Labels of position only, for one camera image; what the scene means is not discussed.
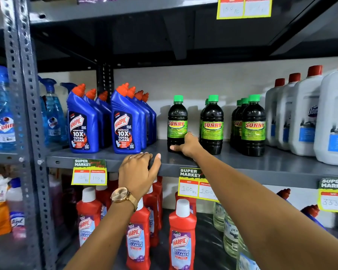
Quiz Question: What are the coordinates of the person's left hand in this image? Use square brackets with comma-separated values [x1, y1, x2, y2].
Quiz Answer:
[118, 152, 161, 200]

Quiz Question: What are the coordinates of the person's left forearm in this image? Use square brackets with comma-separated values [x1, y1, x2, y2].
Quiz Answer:
[64, 194, 138, 270]

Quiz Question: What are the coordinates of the gold wristwatch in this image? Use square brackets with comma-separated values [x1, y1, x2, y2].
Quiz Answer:
[110, 187, 138, 212]

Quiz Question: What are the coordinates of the person's right forearm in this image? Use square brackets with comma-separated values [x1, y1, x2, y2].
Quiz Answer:
[192, 151, 338, 270]

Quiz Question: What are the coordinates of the person's right hand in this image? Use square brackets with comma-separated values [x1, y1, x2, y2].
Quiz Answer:
[170, 132, 205, 160]

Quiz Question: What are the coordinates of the grey metal shelving rack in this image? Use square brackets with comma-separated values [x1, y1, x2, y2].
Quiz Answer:
[0, 0, 31, 270]
[15, 0, 338, 270]

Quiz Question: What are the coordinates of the yellow green price tag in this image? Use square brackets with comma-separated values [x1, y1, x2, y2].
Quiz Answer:
[178, 168, 219, 202]
[317, 178, 338, 214]
[71, 159, 107, 186]

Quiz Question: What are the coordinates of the pink bottle white cap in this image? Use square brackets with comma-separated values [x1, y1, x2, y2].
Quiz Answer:
[6, 178, 26, 240]

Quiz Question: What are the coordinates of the blue glass cleaner spray bottle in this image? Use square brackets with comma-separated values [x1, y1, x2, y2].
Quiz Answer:
[60, 82, 77, 94]
[38, 76, 67, 144]
[0, 65, 18, 151]

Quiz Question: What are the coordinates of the row of blue toilet cleaners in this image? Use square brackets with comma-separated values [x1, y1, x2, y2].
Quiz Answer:
[66, 83, 157, 154]

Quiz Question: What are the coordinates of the group of red cleaner bottles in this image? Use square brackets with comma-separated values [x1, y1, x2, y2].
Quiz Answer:
[76, 173, 197, 270]

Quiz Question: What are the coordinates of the white jug red cap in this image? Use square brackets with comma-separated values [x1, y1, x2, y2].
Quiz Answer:
[265, 78, 285, 147]
[276, 73, 301, 151]
[288, 65, 324, 157]
[313, 55, 338, 167]

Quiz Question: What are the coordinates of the black bottle green cap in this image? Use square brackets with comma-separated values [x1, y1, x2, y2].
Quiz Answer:
[201, 94, 224, 155]
[167, 95, 188, 153]
[233, 97, 249, 152]
[230, 100, 241, 147]
[199, 99, 209, 141]
[241, 94, 266, 157]

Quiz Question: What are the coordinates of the blue bottle red cap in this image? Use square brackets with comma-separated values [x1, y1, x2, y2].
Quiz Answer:
[276, 188, 292, 205]
[300, 205, 326, 230]

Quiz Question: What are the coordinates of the clear liquid bottle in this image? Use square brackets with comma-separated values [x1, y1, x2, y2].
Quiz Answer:
[223, 211, 240, 259]
[213, 202, 226, 232]
[236, 235, 261, 270]

